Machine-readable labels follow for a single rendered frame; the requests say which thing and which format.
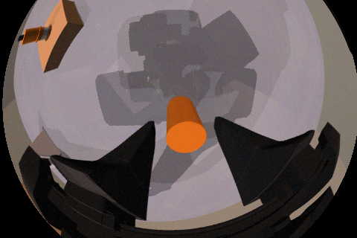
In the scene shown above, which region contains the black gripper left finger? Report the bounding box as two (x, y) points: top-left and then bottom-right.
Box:
(50, 121), (155, 221)

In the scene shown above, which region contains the tan square block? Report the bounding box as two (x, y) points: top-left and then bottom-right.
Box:
(38, 0), (84, 73)

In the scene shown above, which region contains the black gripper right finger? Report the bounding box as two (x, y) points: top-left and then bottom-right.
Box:
(214, 117), (315, 206)

